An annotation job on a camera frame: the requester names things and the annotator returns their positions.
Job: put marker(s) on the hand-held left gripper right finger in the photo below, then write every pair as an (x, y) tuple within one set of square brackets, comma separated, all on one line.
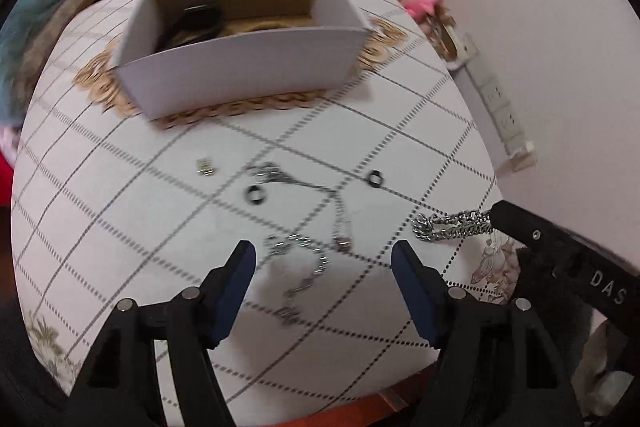
[(415, 292)]

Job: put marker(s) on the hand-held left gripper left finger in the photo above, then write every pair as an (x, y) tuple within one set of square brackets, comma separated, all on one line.
[(235, 297)]

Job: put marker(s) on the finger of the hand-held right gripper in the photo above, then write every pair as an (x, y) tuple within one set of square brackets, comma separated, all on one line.
[(520, 227)]

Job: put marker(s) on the white cardboard box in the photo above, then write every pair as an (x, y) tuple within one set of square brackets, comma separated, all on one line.
[(240, 67)]

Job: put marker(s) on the white checked tablecloth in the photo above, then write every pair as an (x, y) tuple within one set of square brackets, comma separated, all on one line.
[(150, 217)]

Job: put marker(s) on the white power strip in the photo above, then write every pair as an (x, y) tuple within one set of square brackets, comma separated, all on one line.
[(495, 97)]

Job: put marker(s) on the woven straw placemat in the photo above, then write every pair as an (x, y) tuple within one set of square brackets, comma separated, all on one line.
[(100, 82)]

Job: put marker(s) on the red cloth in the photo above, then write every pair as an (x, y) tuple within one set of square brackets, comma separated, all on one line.
[(4, 172)]

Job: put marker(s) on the black bangle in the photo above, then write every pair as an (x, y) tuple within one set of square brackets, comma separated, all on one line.
[(200, 19)]

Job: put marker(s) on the blue cloth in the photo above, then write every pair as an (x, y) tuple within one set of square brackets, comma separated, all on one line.
[(45, 7)]

